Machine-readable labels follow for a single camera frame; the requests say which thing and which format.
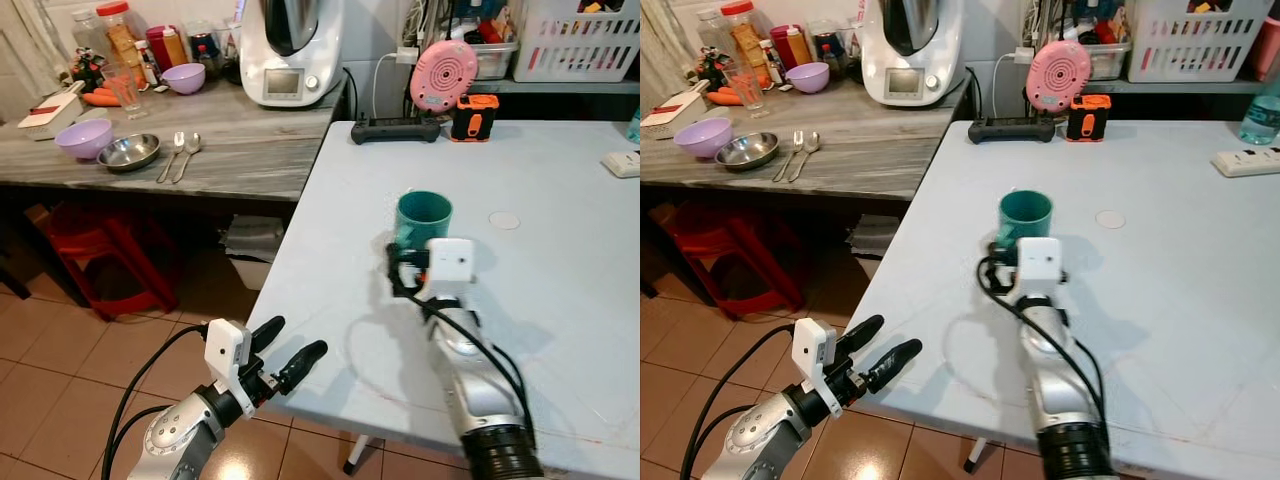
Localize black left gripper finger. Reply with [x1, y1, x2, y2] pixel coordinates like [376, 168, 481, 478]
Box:
[247, 316, 287, 354]
[861, 338, 924, 394]
[837, 314, 886, 357]
[272, 340, 329, 394]

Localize teal plastic cup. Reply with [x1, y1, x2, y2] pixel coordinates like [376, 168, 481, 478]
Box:
[998, 189, 1054, 250]
[395, 191, 454, 252]

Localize grey bin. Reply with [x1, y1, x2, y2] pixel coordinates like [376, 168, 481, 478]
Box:
[221, 214, 287, 292]
[847, 214, 902, 282]

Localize orange and black device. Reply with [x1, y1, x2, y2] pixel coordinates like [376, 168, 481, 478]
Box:
[451, 94, 501, 143]
[1065, 94, 1113, 143]

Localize red plastic stool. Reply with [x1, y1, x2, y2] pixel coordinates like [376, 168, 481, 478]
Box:
[659, 202, 807, 317]
[34, 204, 182, 320]

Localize pink round device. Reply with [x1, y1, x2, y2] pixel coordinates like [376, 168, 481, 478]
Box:
[409, 39, 479, 115]
[1026, 39, 1092, 115]

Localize white kitchen food processor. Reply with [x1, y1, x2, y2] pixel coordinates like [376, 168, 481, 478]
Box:
[859, 0, 967, 109]
[239, 0, 347, 109]

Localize clear plastic container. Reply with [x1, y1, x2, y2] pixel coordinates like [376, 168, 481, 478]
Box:
[1084, 41, 1132, 81]
[469, 40, 520, 81]

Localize stainless steel bowl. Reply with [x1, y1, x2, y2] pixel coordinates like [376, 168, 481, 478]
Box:
[714, 131, 781, 172]
[96, 132, 162, 174]

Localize white power strip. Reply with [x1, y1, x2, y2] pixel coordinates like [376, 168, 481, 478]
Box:
[1211, 146, 1280, 179]
[601, 149, 641, 180]

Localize large purple bowl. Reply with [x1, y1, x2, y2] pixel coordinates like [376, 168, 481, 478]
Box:
[673, 117, 734, 160]
[54, 119, 115, 162]

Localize small purple bowl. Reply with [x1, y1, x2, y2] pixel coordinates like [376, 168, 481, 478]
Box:
[161, 62, 208, 96]
[785, 61, 831, 95]

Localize dark glass jar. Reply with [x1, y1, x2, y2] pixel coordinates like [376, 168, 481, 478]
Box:
[811, 21, 852, 72]
[189, 21, 224, 77]

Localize clear drinking glass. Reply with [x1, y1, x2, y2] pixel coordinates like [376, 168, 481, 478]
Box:
[726, 69, 767, 120]
[104, 71, 149, 120]

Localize white plastic basket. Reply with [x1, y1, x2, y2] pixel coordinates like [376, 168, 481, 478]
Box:
[512, 0, 641, 84]
[1126, 0, 1260, 84]

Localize small white bottle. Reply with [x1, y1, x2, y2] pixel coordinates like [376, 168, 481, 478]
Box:
[756, 39, 787, 87]
[134, 40, 162, 87]

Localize red canister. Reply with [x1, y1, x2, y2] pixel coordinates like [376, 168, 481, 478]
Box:
[145, 24, 190, 72]
[768, 24, 814, 70]

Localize white slicer board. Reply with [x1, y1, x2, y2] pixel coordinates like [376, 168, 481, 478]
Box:
[640, 79, 710, 130]
[17, 79, 87, 132]

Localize small dark figurine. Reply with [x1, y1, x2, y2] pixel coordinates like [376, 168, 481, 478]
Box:
[69, 49, 107, 92]
[696, 47, 732, 90]

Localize red-lidded clear jar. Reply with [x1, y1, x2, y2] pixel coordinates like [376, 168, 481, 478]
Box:
[719, 0, 767, 69]
[96, 0, 142, 73]

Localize pink container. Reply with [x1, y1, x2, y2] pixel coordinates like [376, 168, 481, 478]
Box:
[1249, 17, 1280, 82]

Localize clear glass jar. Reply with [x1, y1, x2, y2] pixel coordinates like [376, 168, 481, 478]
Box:
[69, 7, 107, 57]
[696, 7, 727, 53]

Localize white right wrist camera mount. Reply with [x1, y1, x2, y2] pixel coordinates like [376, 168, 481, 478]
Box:
[424, 238, 477, 302]
[1014, 237, 1064, 297]

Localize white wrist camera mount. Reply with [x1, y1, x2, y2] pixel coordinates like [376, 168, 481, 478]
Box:
[203, 319, 252, 390]
[1014, 237, 1064, 297]
[424, 238, 477, 302]
[791, 317, 840, 394]

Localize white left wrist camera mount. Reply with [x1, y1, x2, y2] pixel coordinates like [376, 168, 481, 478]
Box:
[791, 317, 840, 394]
[203, 319, 252, 390]

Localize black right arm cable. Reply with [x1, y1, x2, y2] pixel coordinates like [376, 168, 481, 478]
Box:
[976, 254, 1107, 426]
[394, 284, 537, 447]

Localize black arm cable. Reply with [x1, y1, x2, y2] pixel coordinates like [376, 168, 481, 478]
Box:
[394, 284, 537, 447]
[976, 254, 1107, 426]
[100, 321, 211, 480]
[679, 321, 797, 480]

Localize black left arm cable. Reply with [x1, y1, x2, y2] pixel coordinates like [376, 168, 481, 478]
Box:
[679, 321, 797, 480]
[100, 321, 211, 480]

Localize white charger with cable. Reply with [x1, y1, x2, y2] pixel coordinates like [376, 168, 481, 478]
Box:
[991, 44, 1037, 119]
[371, 44, 420, 120]

